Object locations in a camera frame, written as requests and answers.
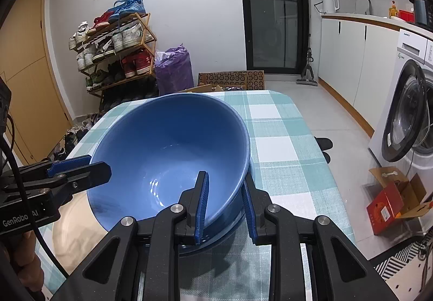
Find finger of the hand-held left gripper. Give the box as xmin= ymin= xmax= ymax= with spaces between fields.
xmin=3 ymin=161 xmax=112 ymax=207
xmin=2 ymin=156 xmax=92 ymax=188

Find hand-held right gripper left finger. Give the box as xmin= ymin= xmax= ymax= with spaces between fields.
xmin=68 ymin=171 xmax=210 ymax=301

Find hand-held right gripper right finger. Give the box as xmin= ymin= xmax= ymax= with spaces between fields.
xmin=241 ymin=175 xmax=400 ymax=301

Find person's left hand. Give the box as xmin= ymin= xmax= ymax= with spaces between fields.
xmin=0 ymin=230 xmax=44 ymax=301

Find scattered dark shoes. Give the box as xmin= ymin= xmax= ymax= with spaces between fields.
xmin=52 ymin=111 xmax=102 ymax=163

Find teal checked tablecloth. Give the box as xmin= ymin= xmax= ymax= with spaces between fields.
xmin=37 ymin=89 xmax=356 ymax=301

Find black slippers on floor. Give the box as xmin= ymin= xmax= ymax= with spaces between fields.
xmin=313 ymin=137 xmax=334 ymax=164

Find wooden shoe rack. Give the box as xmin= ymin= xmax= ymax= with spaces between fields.
xmin=81 ymin=12 xmax=159 ymax=112

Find wooden door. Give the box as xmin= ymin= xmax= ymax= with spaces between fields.
xmin=0 ymin=0 xmax=73 ymax=166

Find brown cardboard box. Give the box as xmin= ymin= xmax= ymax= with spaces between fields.
xmin=183 ymin=84 xmax=224 ymax=94

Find purple plastic bag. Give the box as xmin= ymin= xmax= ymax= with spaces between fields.
xmin=155 ymin=44 xmax=194 ymax=96

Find patterned flat cardboard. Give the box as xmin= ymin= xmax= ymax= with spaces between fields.
xmin=198 ymin=70 xmax=265 ymax=91

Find red open cardboard box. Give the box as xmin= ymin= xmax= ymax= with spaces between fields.
xmin=366 ymin=166 xmax=433 ymax=237

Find shoe rack with shoes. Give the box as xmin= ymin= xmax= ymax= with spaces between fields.
xmin=68 ymin=0 xmax=157 ymax=108

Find upright vacuum cleaner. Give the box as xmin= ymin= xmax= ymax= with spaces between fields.
xmin=296 ymin=0 xmax=319 ymax=86

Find black and white rug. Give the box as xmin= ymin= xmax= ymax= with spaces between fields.
xmin=374 ymin=237 xmax=433 ymax=288

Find white base cabinets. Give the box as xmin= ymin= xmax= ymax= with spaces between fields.
xmin=320 ymin=15 xmax=401 ymax=139

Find black framed glass door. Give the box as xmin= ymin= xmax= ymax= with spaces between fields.
xmin=237 ymin=0 xmax=310 ymax=75

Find white electric kettle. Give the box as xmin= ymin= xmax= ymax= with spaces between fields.
xmin=321 ymin=0 xmax=340 ymax=14

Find white washing machine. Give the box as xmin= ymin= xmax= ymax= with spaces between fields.
xmin=368 ymin=28 xmax=433 ymax=166

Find black cable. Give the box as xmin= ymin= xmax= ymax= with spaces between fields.
xmin=0 ymin=115 xmax=70 ymax=279

